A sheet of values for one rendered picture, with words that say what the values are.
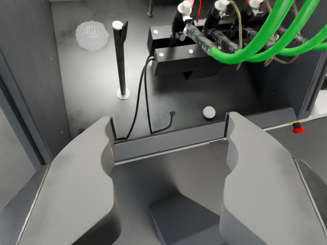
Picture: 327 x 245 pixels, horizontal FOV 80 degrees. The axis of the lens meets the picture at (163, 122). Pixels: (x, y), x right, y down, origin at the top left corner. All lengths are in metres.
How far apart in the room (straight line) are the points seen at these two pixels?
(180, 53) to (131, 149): 0.27
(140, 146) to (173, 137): 0.08
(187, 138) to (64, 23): 0.53
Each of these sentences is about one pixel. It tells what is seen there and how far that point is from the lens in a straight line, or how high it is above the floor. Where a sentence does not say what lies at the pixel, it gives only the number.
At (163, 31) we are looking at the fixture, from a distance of 0.55.
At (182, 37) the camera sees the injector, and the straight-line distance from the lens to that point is 0.47.
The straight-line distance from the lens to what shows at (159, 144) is 0.47.
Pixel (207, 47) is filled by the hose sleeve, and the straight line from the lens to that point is 0.34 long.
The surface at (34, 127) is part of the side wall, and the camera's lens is 0.42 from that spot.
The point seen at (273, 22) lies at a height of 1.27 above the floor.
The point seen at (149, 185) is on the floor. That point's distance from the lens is 1.43.
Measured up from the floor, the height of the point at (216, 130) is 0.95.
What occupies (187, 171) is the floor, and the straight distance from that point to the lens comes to 1.47.
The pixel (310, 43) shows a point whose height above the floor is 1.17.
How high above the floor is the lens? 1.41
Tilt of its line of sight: 75 degrees down
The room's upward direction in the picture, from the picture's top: 40 degrees clockwise
